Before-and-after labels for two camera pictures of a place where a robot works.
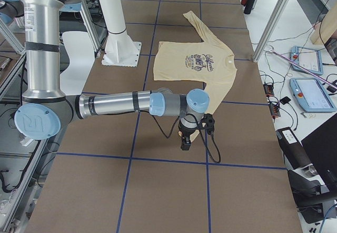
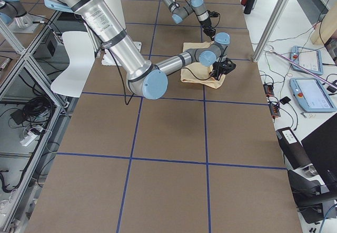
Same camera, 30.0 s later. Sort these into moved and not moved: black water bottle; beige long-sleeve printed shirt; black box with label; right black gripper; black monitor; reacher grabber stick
Moved: beige long-sleeve printed shirt; right black gripper
Not moved: black monitor; reacher grabber stick; black box with label; black water bottle
